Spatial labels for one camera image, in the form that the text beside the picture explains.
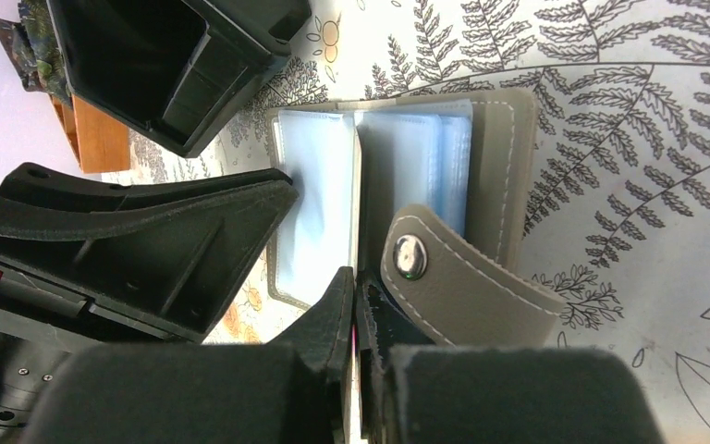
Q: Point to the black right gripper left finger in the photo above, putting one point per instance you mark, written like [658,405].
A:
[288,390]

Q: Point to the black plastic card tray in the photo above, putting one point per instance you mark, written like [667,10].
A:
[174,71]

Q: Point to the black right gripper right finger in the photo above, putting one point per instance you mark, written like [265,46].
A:
[414,391]

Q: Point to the orange compartment organizer tray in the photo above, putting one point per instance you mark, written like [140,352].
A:
[99,142]

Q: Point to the floral patterned table mat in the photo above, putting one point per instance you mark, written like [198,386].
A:
[618,218]

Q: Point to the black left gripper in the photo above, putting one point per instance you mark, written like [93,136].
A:
[84,262]

